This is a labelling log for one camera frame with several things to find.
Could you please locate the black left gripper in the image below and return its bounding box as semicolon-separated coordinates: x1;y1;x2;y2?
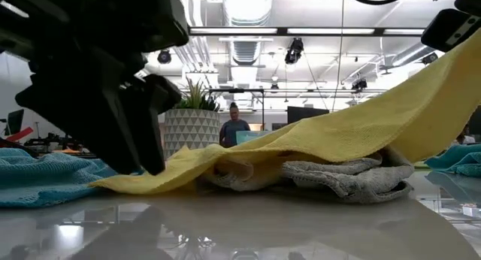
0;11;183;177

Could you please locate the light blue microfiber towel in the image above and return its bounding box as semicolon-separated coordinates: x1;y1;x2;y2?
0;147;146;209

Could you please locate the yellow microfiber towel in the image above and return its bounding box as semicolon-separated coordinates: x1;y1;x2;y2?
88;29;481;195

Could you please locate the grey waffle towel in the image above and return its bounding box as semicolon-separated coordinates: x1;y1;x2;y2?
201;145;415;204

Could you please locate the teal microfiber towel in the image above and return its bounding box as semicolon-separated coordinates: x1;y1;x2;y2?
424;143;481;178

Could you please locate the succulent in triangle-patterned pot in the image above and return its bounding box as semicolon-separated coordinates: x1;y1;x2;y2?
164;77;222;160

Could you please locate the black desk equipment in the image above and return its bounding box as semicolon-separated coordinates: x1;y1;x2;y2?
24;132;82;154

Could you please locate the red tool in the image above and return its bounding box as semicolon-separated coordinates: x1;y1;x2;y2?
5;126;35;143

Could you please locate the black computer monitor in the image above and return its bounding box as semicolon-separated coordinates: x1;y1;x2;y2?
286;105;331;125
3;108;26;137
467;105;481;138

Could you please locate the translucent teal plastic tray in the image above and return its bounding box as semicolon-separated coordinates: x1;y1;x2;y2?
235;130;272;146

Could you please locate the black hanging camera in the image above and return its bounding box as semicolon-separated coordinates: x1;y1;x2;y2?
421;52;440;66
283;37;305;65
156;48;173;65
351;77;369;92

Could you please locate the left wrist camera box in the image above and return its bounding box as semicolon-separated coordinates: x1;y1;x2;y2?
128;0;190;54

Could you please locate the black metal gantry frame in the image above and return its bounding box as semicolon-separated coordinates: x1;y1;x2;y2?
208;87;266;122

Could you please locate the silver air duct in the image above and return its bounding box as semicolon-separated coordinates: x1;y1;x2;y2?
221;0;275;107

